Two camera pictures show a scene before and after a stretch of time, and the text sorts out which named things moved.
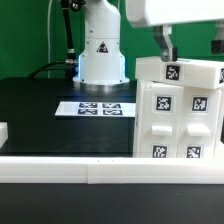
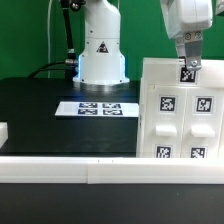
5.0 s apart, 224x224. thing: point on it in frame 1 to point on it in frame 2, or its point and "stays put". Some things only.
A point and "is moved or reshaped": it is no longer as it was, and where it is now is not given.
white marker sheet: (96, 109) stays put
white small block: (199, 120) stays put
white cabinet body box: (176, 121) is moved or reshaped
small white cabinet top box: (196, 72) is moved or reshaped
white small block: (162, 107) stays put
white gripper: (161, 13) to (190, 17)
